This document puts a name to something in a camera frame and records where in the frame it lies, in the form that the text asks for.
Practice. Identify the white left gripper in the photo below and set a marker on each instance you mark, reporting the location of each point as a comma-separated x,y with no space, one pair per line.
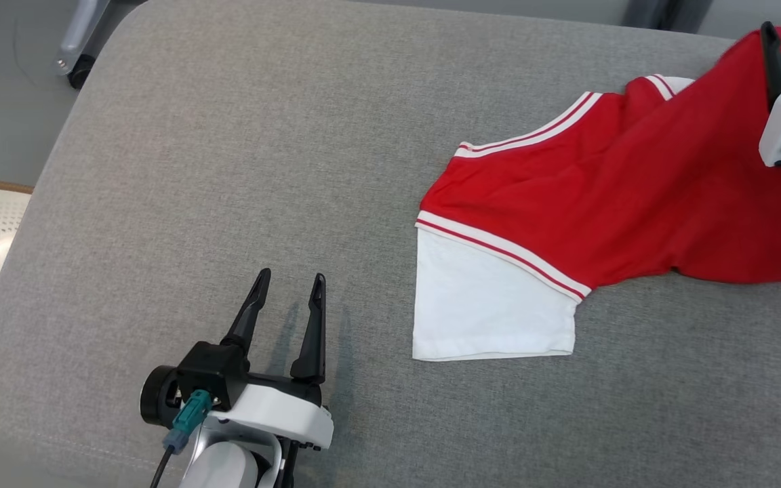
282,410

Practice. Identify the grey fabric sofa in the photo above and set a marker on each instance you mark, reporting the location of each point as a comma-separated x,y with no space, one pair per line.
228,169

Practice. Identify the red jersey with white sleeves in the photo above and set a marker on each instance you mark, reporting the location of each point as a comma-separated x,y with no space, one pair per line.
634,183

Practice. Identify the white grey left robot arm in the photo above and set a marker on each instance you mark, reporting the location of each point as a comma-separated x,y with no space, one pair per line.
221,468

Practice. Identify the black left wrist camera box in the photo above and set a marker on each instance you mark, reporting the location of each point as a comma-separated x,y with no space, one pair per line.
211,369

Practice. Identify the grey stand leg with casters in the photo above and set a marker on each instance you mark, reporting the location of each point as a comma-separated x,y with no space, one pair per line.
82,34

